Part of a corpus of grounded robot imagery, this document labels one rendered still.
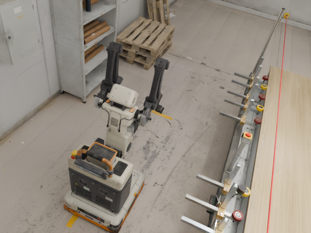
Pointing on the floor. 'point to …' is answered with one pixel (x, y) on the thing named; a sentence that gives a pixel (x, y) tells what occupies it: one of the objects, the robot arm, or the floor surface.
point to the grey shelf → (75, 74)
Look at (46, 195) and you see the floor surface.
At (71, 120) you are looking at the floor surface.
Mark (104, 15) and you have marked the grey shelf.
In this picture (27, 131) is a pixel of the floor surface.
